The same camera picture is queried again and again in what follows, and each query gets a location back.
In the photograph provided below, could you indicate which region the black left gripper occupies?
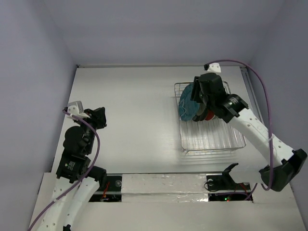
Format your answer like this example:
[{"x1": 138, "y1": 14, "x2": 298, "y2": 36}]
[{"x1": 75, "y1": 106, "x2": 107, "y2": 153}]

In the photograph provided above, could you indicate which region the red teal floral plate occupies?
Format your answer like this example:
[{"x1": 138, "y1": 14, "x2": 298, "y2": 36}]
[{"x1": 204, "y1": 110, "x2": 215, "y2": 121}]

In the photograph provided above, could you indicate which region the teal scalloped plate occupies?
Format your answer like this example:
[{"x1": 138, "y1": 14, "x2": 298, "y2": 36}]
[{"x1": 178, "y1": 83, "x2": 200, "y2": 121}]

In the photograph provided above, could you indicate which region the striped rim beige plate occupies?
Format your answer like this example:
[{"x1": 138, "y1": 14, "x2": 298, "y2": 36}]
[{"x1": 192, "y1": 104, "x2": 208, "y2": 122}]

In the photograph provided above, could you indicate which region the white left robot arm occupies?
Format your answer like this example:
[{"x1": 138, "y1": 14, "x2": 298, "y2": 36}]
[{"x1": 28, "y1": 102, "x2": 107, "y2": 231}]

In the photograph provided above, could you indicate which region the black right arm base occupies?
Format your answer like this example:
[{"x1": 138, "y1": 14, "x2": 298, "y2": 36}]
[{"x1": 204, "y1": 163, "x2": 251, "y2": 202}]

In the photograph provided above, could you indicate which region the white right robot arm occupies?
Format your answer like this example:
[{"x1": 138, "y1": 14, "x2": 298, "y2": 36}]
[{"x1": 191, "y1": 73, "x2": 308, "y2": 192}]

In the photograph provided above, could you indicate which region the foil covered front panel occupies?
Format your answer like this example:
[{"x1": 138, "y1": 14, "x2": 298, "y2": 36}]
[{"x1": 121, "y1": 173, "x2": 208, "y2": 203}]

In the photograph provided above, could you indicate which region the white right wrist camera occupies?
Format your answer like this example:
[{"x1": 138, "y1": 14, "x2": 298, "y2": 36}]
[{"x1": 204, "y1": 63, "x2": 221, "y2": 73}]

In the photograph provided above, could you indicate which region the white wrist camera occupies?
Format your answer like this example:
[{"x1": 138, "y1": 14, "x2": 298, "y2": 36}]
[
  {"x1": 204, "y1": 63, "x2": 221, "y2": 73},
  {"x1": 64, "y1": 101, "x2": 90, "y2": 120}
]

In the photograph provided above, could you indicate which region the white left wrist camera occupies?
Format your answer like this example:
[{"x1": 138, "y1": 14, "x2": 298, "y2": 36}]
[{"x1": 64, "y1": 101, "x2": 90, "y2": 120}]

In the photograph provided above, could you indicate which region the wire metal dish rack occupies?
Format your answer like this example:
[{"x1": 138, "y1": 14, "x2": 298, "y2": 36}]
[{"x1": 173, "y1": 81, "x2": 247, "y2": 154}]

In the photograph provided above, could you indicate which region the aluminium side rail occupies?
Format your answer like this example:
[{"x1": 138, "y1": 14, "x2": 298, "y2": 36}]
[{"x1": 240, "y1": 67, "x2": 264, "y2": 124}]

